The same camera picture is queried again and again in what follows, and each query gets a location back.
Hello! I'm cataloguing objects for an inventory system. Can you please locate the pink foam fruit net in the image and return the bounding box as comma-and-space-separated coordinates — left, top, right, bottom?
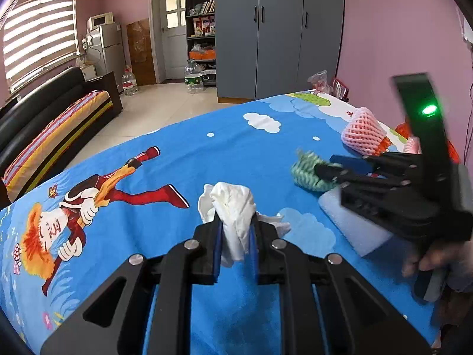
403, 136, 422, 154
341, 107, 392, 156

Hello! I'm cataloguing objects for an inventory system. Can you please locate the green white patterned cloth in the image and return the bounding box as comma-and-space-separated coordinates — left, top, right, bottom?
290, 149, 341, 192

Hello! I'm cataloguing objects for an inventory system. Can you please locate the white tissue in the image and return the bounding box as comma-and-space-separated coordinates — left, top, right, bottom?
197, 182, 291, 268

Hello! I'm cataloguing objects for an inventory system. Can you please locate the orange-lined trash bin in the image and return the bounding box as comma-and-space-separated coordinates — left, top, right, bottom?
395, 121, 461, 164

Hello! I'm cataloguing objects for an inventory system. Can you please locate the person's right hand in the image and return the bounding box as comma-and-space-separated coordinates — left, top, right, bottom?
402, 240, 472, 293

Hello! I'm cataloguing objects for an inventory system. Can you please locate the red bucket with bags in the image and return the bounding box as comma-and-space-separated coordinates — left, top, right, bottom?
307, 70, 349, 103

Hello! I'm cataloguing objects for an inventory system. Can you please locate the cartoon blue tablecloth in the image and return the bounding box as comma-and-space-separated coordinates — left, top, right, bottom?
1, 92, 437, 353

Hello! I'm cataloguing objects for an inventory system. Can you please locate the white wifi router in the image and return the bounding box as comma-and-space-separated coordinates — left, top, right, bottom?
457, 7, 473, 45

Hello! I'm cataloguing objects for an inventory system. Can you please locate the grey wardrobe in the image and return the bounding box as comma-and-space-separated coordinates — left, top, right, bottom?
215, 0, 345, 103

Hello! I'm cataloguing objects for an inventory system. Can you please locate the large water bottle green label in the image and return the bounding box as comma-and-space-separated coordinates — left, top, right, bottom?
184, 59, 204, 94

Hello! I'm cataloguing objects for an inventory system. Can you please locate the striped sofa cushion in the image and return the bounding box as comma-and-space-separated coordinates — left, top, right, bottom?
2, 90, 115, 202

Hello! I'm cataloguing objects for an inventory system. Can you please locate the dark bookshelf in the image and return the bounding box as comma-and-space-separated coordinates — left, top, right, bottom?
184, 0, 216, 87

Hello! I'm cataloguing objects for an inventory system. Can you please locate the water bottle red label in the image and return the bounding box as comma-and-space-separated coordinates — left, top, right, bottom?
122, 67, 139, 96

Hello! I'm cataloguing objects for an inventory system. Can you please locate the brown cardboard sheet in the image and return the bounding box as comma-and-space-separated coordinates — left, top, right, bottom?
127, 18, 157, 86

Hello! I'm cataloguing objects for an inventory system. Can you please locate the grey panel door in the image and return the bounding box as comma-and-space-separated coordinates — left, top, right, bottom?
160, 0, 188, 80

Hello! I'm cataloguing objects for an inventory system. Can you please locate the silver refrigerator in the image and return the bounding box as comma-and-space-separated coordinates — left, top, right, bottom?
86, 22, 125, 93

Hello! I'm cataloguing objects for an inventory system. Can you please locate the white microwave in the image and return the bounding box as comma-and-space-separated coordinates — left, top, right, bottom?
87, 12, 114, 32

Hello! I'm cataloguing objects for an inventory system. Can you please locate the window zebra blind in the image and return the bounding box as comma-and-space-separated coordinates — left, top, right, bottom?
3, 0, 79, 94

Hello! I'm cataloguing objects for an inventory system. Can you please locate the black router cable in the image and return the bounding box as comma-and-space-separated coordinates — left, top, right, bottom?
462, 81, 473, 164

